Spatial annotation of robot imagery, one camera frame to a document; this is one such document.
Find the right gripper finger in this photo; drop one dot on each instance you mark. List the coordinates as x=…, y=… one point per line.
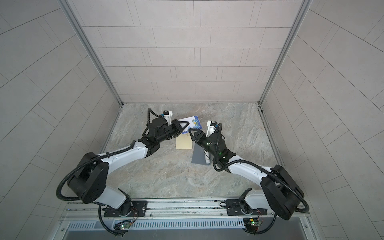
x=194, y=138
x=196, y=132

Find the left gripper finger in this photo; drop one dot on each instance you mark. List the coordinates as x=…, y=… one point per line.
x=179, y=122
x=183, y=128

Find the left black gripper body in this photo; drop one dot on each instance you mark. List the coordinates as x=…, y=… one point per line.
x=170, y=132

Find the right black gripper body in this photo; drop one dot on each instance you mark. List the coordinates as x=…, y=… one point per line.
x=205, y=142

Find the blue floral card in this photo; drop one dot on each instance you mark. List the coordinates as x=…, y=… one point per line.
x=194, y=123

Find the yellow paper envelope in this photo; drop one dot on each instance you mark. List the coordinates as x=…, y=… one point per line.
x=184, y=142

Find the grey envelope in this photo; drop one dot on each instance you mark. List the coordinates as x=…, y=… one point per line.
x=198, y=156

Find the white glue stick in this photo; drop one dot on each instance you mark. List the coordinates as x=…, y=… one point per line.
x=207, y=158

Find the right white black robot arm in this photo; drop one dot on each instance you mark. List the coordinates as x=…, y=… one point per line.
x=279, y=193

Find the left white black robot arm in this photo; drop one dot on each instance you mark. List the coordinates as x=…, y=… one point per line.
x=88, y=181

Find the right circuit board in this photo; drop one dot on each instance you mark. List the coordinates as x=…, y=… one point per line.
x=252, y=225

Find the circuit board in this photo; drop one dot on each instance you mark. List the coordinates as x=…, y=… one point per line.
x=252, y=225
x=122, y=226

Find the left circuit board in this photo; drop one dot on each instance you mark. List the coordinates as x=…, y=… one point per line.
x=122, y=226

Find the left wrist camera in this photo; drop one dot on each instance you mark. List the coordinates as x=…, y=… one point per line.
x=167, y=115

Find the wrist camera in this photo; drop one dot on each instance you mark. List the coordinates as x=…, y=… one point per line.
x=212, y=125
x=167, y=115

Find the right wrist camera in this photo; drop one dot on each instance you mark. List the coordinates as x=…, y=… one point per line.
x=212, y=125

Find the aluminium mounting rail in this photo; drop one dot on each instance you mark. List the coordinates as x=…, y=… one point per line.
x=188, y=208

